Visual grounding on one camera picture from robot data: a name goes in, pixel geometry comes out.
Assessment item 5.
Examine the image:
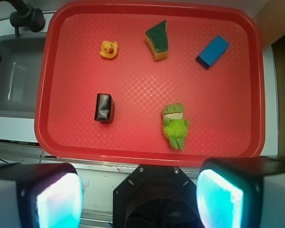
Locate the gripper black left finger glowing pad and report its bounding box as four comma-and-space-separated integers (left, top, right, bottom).
0, 163, 83, 228

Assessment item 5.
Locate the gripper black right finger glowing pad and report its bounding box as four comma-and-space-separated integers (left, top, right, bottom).
196, 157, 285, 228

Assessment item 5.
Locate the black toy faucet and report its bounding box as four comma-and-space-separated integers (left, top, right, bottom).
0, 0, 45, 38

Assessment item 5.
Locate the grey toy sink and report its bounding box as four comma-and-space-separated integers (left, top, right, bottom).
0, 14, 53, 143

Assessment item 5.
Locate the red plastic tray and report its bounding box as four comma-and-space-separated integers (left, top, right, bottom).
35, 0, 265, 167

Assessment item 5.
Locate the blue rectangular block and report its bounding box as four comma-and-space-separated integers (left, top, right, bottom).
196, 36, 229, 69

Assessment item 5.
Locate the green and yellow sponge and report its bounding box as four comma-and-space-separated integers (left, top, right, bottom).
145, 20, 169, 61

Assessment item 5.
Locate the black wrapped block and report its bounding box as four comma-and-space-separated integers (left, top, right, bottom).
94, 93, 115, 124

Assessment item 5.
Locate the green plush frog toy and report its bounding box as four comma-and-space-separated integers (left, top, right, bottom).
161, 103, 190, 151

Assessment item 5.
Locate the yellow rubber duck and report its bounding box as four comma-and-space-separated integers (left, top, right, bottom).
100, 41, 118, 59

